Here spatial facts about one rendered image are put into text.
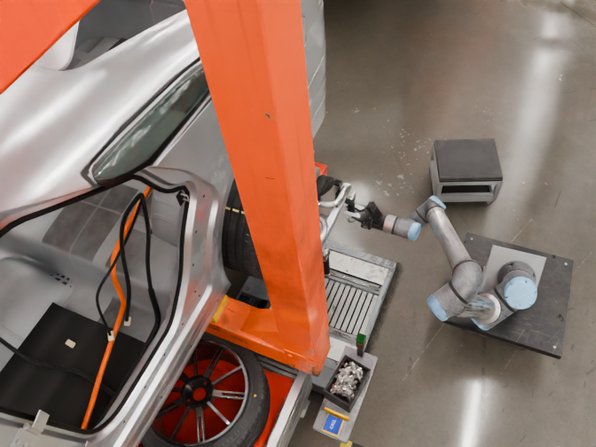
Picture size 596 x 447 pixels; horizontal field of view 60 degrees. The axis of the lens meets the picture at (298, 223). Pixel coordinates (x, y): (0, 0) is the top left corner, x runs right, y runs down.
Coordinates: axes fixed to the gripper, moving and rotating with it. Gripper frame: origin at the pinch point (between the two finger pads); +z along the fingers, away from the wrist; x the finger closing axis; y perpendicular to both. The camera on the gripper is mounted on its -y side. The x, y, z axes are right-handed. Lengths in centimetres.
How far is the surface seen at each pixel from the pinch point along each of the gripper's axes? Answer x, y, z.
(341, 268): 7, 75, 7
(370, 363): -57, 38, -34
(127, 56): -41, -108, 60
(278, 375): -75, 56, 10
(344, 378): -73, 26, -26
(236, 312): -66, 15, 32
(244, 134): -76, -127, -5
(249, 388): -92, 33, 14
